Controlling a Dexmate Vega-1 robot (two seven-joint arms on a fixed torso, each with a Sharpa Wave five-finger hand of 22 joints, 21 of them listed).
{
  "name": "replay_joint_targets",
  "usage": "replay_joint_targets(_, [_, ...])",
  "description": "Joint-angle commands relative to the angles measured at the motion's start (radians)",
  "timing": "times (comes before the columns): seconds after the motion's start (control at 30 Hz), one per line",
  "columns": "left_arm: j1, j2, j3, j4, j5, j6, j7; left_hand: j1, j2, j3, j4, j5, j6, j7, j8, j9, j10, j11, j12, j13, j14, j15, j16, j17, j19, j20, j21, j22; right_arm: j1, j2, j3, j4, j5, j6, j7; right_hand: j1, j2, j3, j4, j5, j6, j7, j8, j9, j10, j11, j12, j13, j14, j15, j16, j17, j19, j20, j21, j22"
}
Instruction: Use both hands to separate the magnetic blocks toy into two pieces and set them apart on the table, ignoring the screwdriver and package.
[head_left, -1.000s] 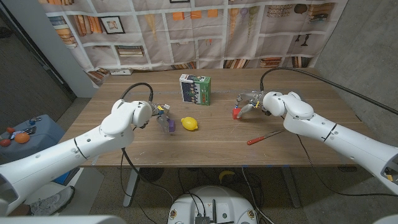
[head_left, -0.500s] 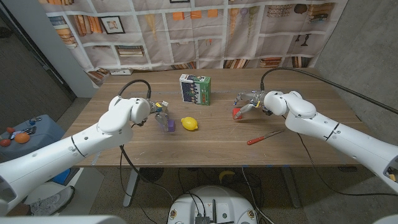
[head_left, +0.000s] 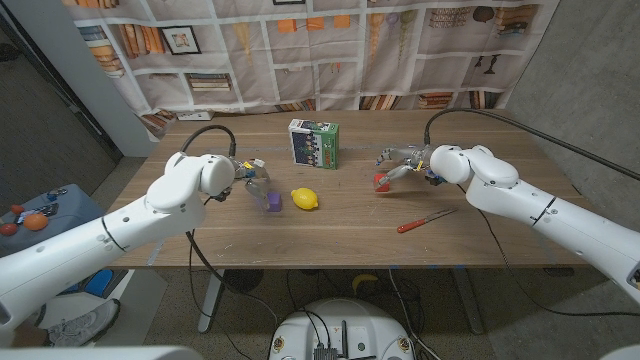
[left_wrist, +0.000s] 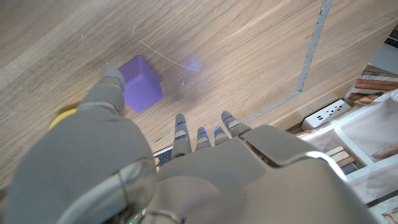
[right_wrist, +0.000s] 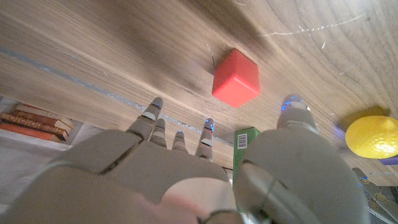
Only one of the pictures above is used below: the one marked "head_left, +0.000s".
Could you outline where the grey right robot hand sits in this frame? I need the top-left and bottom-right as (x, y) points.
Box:
(374, 144), (436, 188)

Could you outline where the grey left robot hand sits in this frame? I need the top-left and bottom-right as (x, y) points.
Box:
(229, 157), (274, 211)

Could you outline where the yellow toy lemon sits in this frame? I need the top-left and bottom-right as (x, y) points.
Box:
(290, 187), (320, 211)

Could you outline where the green printed package box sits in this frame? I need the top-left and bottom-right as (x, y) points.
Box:
(287, 118), (340, 171)

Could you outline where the orange toy fruit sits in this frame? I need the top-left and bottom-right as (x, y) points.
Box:
(23, 213), (49, 232)

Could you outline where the white power strip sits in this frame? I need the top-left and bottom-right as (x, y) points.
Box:
(176, 110), (215, 122)

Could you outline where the black round fan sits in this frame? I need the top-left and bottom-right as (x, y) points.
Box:
(223, 268), (265, 295)

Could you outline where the printed bookshelf backdrop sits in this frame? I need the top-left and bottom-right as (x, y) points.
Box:
(62, 0), (561, 139)

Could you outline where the yellow banana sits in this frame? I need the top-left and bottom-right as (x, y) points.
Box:
(351, 273), (380, 295)

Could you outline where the white table leg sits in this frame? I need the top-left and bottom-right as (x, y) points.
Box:
(197, 268), (226, 334)

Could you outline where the grey table leg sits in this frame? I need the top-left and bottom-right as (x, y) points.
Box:
(452, 267), (485, 335)

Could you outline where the white mat with blue footprints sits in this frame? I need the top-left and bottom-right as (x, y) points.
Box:
(34, 267), (169, 346)

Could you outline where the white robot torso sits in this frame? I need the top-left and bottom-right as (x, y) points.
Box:
(268, 297), (415, 360)

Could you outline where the blue-grey storage box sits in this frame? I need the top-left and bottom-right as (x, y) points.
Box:
(0, 183), (106, 259)

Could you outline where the grey sneaker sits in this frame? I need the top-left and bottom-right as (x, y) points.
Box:
(47, 298), (121, 347)

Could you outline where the person's brown trouser leg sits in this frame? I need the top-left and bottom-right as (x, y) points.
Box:
(9, 319), (51, 350)

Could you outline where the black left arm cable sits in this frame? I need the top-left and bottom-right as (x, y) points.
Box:
(179, 124), (279, 346)

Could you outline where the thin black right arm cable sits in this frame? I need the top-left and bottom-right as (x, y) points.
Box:
(457, 184), (640, 319)

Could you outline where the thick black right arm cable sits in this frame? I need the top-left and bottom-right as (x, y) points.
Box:
(423, 107), (640, 182)

